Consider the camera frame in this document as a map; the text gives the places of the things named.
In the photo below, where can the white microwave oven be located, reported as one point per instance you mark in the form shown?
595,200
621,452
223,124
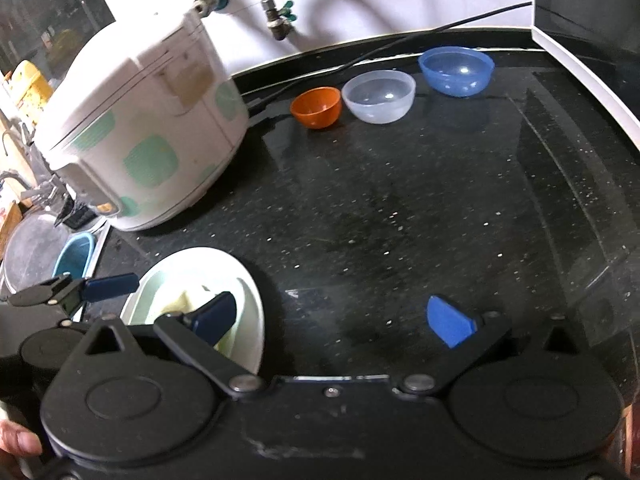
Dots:
600,60

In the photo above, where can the steel sink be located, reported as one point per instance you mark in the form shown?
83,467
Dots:
100,245

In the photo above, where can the yellow oil bottle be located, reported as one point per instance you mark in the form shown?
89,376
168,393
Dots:
32,87

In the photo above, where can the yellow flower-shaped plate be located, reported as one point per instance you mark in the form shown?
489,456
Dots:
180,302

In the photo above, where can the black dish rack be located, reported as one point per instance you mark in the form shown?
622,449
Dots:
75,215

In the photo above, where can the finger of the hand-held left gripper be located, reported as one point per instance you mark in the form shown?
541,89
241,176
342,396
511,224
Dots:
112,285

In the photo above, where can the small orange bowl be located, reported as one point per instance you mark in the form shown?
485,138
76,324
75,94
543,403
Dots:
317,107

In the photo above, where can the clear plastic bowl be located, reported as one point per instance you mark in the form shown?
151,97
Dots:
380,100

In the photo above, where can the blue plastic basin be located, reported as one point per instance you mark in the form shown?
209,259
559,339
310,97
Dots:
75,260

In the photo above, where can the blue plastic bowl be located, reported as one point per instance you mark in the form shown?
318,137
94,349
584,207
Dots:
457,72

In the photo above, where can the white rice cooker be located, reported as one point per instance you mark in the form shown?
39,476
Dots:
140,125

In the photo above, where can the person's left hand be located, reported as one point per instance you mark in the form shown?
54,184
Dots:
20,440

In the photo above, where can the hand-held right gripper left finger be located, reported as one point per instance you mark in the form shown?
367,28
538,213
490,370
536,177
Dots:
215,315

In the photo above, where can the clear round lid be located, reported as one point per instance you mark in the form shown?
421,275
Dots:
30,250

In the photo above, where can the brass gas valve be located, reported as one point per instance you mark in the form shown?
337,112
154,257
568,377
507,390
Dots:
272,10

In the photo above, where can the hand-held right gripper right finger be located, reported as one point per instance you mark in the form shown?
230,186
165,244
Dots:
447,322

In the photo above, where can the green square plate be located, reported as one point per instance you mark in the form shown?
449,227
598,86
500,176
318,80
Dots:
160,290

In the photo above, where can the wicker basket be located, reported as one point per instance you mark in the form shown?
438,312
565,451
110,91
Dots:
11,220

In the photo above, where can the white round plate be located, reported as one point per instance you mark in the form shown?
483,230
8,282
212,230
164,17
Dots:
240,280

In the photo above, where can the steel faucet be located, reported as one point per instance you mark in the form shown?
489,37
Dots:
42,192

